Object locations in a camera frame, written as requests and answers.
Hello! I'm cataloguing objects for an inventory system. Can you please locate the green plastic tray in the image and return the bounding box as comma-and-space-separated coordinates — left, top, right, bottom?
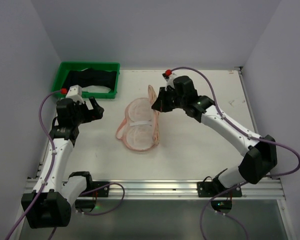
51, 61, 121, 99

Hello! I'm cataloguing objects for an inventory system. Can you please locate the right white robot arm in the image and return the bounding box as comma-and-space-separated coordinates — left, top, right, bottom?
152, 73, 277, 191

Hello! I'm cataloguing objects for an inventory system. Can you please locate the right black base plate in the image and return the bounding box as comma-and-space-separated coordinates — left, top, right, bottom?
196, 176, 243, 198

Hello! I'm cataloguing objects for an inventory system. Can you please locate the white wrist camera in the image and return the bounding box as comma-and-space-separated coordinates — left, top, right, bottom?
162, 69, 178, 90
65, 85, 85, 104

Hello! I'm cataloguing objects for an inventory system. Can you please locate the aluminium front rail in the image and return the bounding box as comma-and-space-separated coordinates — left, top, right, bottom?
24, 177, 283, 201

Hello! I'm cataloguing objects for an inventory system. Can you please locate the floral fabric laundry bag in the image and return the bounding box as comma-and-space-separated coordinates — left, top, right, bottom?
115, 85, 160, 152

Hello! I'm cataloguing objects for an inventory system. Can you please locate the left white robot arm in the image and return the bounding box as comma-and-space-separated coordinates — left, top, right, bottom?
21, 97, 104, 229

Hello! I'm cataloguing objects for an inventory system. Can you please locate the purple cable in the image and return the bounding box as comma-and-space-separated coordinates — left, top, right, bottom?
4, 87, 126, 240
199, 66, 300, 240

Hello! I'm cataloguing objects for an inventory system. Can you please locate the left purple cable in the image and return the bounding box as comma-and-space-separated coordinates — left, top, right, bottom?
4, 87, 126, 240

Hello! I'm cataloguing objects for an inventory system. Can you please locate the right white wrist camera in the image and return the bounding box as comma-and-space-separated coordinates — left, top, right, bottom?
162, 69, 178, 90

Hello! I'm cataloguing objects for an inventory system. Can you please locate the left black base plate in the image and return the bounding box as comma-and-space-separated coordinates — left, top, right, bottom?
88, 181, 110, 198

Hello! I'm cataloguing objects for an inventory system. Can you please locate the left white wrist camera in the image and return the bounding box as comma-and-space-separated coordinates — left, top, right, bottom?
65, 85, 85, 104

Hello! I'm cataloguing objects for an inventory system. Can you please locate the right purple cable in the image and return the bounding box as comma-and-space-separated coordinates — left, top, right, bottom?
199, 66, 300, 240

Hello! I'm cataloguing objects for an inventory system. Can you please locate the white and black bra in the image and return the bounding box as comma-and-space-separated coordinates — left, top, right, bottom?
62, 68, 117, 93

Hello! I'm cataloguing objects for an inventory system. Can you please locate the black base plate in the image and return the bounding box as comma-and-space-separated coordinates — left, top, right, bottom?
88, 181, 110, 198
196, 176, 243, 198

